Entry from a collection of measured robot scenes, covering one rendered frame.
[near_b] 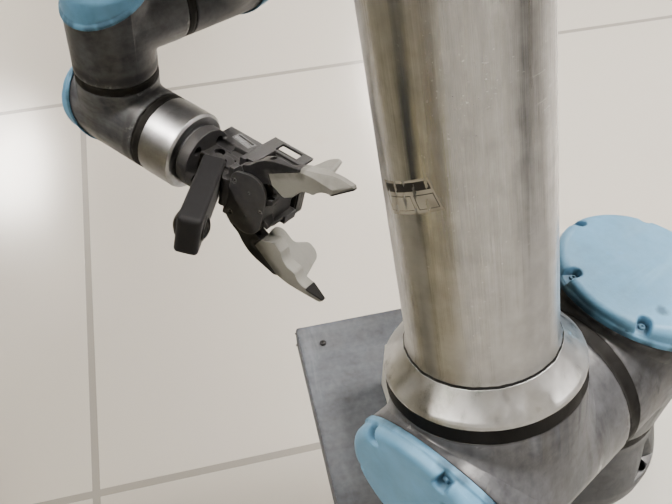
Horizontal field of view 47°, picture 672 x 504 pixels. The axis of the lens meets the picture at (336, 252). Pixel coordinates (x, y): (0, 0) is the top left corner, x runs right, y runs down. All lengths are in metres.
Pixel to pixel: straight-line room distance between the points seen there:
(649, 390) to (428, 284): 0.25
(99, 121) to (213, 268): 1.03
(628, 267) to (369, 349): 0.44
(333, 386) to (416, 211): 0.56
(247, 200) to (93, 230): 1.25
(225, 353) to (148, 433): 0.24
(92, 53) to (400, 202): 0.45
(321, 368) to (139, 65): 0.44
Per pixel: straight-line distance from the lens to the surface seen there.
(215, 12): 0.87
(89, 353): 1.80
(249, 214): 0.80
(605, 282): 0.66
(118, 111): 0.87
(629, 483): 0.86
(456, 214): 0.45
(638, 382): 0.66
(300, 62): 2.42
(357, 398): 0.98
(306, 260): 0.84
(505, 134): 0.43
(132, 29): 0.82
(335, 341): 1.02
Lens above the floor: 1.47
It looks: 51 degrees down
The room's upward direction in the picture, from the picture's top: straight up
